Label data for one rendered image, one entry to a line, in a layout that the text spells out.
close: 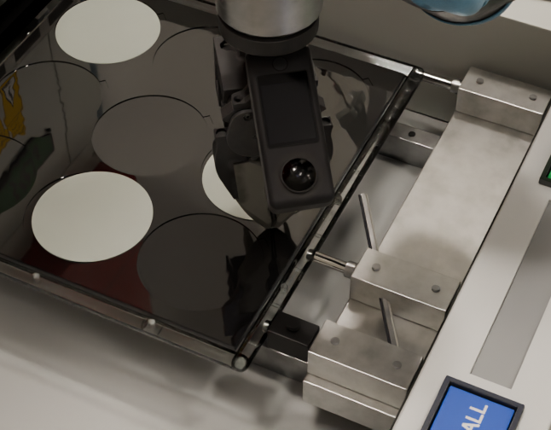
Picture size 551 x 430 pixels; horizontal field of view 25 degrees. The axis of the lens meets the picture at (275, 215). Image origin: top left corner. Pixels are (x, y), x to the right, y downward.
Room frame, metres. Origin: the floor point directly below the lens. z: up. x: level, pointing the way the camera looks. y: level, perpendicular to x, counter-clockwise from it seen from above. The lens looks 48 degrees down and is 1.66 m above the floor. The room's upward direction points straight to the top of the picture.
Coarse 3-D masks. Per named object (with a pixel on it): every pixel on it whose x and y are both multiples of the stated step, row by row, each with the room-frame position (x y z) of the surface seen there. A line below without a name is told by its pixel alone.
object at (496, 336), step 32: (544, 128) 0.73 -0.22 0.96; (544, 160) 0.69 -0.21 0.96; (512, 192) 0.66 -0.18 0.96; (544, 192) 0.66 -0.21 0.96; (512, 224) 0.62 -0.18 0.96; (544, 224) 0.63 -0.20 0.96; (480, 256) 0.59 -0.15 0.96; (512, 256) 0.59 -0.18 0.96; (544, 256) 0.60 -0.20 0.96; (480, 288) 0.56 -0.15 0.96; (512, 288) 0.56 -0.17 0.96; (544, 288) 0.56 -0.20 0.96; (448, 320) 0.53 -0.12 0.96; (480, 320) 0.53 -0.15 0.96; (512, 320) 0.54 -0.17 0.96; (544, 320) 0.53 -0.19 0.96; (448, 352) 0.51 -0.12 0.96; (480, 352) 0.51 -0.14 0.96; (512, 352) 0.51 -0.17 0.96; (544, 352) 0.51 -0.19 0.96; (416, 384) 0.48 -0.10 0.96; (480, 384) 0.48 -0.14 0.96; (512, 384) 0.48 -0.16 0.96; (544, 384) 0.48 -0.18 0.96; (416, 416) 0.45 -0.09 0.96; (544, 416) 0.45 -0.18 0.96
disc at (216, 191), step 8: (208, 160) 0.75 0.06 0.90; (208, 168) 0.74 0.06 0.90; (208, 176) 0.73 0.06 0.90; (216, 176) 0.73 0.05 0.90; (208, 184) 0.72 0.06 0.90; (216, 184) 0.72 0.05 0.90; (208, 192) 0.71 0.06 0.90; (216, 192) 0.71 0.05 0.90; (224, 192) 0.71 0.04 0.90; (216, 200) 0.70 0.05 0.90; (224, 200) 0.70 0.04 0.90; (232, 200) 0.70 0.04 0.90; (224, 208) 0.69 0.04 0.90; (232, 208) 0.69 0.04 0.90; (240, 208) 0.69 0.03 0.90; (240, 216) 0.69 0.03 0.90; (248, 216) 0.69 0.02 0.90
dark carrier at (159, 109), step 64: (64, 0) 0.97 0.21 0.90; (0, 64) 0.88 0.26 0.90; (64, 64) 0.88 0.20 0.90; (128, 64) 0.88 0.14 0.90; (192, 64) 0.88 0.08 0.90; (320, 64) 0.88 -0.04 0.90; (0, 128) 0.79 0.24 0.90; (64, 128) 0.79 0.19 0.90; (128, 128) 0.79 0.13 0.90; (192, 128) 0.79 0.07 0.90; (0, 192) 0.71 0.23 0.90; (192, 192) 0.71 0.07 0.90; (0, 256) 0.65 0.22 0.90; (128, 256) 0.64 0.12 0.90; (192, 256) 0.64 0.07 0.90; (256, 256) 0.64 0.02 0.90; (192, 320) 0.58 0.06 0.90
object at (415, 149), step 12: (396, 132) 0.84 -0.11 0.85; (408, 132) 0.84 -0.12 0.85; (420, 132) 0.84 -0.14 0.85; (384, 144) 0.84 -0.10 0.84; (396, 144) 0.83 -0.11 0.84; (408, 144) 0.83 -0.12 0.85; (420, 144) 0.82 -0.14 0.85; (432, 144) 0.82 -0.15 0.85; (396, 156) 0.83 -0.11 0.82; (408, 156) 0.82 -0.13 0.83; (420, 156) 0.82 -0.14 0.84
